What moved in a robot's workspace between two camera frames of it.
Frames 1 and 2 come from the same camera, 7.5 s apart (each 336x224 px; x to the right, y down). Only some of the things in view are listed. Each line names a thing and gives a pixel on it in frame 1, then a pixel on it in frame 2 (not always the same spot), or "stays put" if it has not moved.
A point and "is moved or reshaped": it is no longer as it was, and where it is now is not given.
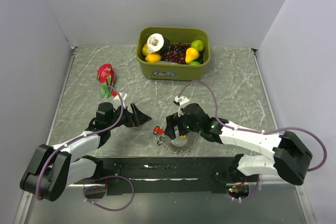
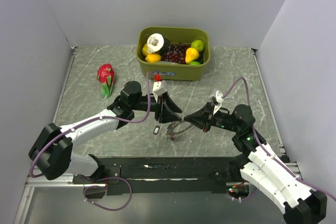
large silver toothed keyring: x=187 y=147 is moved or reshaped
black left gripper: x=136 y=119 to x=165 y=115
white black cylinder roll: x=157 y=43 stays put
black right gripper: x=172 y=120 to x=201 y=117
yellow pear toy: x=191 y=54 stays put
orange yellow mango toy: x=153 y=57 stays put
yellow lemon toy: x=144 y=50 stays put
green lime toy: x=198 y=44 stays put
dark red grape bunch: x=177 y=53 stays put
